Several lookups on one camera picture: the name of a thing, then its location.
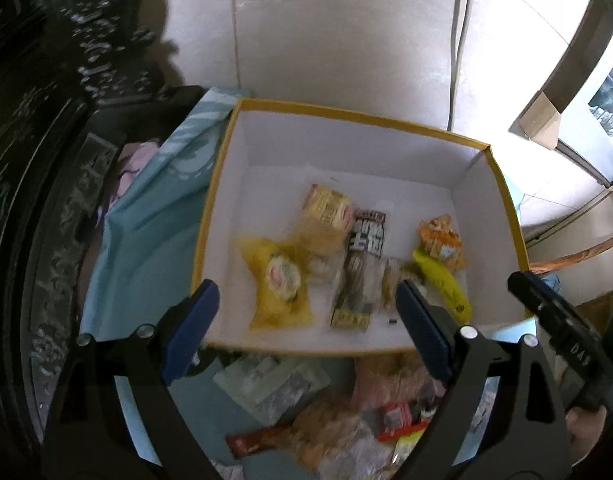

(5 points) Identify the tan pastry snack bag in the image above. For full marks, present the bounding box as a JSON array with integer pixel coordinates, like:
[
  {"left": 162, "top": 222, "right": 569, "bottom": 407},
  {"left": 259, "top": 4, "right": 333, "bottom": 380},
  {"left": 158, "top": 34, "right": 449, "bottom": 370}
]
[{"left": 280, "top": 391, "right": 373, "bottom": 472}]

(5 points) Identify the pink cookie snack pack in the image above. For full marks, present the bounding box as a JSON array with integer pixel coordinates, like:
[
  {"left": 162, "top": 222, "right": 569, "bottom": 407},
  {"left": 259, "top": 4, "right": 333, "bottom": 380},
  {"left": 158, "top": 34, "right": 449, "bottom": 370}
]
[{"left": 351, "top": 351, "right": 446, "bottom": 412}]

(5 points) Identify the framed lotus painting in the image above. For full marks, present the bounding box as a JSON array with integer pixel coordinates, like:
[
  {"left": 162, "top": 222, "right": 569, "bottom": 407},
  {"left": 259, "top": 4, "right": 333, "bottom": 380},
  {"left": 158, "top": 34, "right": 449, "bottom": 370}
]
[{"left": 508, "top": 0, "right": 613, "bottom": 187}]

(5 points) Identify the yellow green snack packet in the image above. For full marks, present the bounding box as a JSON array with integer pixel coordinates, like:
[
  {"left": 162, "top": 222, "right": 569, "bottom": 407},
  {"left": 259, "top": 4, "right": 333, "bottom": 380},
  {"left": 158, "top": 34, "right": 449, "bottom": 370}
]
[{"left": 413, "top": 249, "right": 473, "bottom": 324}]

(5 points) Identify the red small snack packet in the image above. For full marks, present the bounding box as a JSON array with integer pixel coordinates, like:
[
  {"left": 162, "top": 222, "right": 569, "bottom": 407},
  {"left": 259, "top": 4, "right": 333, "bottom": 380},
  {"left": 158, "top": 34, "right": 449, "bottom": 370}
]
[{"left": 377, "top": 402, "right": 432, "bottom": 442}]

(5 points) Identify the person's right hand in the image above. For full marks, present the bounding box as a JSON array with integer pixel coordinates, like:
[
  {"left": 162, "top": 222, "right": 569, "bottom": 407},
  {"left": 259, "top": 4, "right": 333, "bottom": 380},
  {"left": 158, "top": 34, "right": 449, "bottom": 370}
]
[{"left": 565, "top": 406, "right": 607, "bottom": 465}]

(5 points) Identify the yellow cardboard box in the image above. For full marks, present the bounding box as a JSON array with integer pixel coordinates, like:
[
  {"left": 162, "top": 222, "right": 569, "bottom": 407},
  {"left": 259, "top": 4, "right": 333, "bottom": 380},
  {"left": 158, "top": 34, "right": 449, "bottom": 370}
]
[{"left": 190, "top": 97, "right": 531, "bottom": 359}]

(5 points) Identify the dark carved wooden furniture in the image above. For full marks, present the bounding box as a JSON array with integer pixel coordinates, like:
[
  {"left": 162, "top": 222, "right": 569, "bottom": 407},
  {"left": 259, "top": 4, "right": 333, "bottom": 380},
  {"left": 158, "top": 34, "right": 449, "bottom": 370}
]
[{"left": 0, "top": 0, "right": 202, "bottom": 467}]

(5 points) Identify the wooden armchair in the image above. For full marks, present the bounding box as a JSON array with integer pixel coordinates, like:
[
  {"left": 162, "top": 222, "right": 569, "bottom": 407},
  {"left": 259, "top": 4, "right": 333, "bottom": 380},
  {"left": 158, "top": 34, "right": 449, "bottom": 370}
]
[{"left": 530, "top": 236, "right": 613, "bottom": 332}]

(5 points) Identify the pale green snack bag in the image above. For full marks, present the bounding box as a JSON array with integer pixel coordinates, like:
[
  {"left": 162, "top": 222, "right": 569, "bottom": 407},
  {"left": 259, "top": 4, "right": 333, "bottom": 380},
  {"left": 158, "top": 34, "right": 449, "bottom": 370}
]
[{"left": 213, "top": 353, "right": 330, "bottom": 427}]

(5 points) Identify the black toast snack packet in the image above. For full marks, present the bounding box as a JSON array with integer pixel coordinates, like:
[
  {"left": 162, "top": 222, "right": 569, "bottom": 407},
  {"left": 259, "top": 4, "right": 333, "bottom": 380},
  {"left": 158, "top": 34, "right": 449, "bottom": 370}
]
[{"left": 330, "top": 209, "right": 387, "bottom": 332}]

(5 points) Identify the white wall cable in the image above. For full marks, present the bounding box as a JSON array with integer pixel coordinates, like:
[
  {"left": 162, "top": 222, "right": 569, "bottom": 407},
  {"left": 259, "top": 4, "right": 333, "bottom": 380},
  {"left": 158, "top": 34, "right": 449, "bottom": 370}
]
[{"left": 445, "top": 0, "right": 483, "bottom": 134}]

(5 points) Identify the brown chocolate bar wrapper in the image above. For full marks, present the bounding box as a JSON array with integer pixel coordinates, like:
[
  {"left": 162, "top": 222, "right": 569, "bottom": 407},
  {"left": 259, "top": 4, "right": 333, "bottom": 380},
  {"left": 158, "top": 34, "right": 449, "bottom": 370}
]
[{"left": 225, "top": 425, "right": 290, "bottom": 460}]

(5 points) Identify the yellow cake snack packet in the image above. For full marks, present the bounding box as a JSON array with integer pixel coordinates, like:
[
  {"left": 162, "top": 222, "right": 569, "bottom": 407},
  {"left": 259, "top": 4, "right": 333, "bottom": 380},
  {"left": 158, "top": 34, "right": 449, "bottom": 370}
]
[{"left": 237, "top": 235, "right": 315, "bottom": 330}]

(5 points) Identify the light blue tablecloth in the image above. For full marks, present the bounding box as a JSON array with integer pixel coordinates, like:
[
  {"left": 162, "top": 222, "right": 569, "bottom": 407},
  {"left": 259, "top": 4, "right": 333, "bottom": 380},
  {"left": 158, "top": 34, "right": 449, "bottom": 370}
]
[{"left": 78, "top": 84, "right": 497, "bottom": 480}]

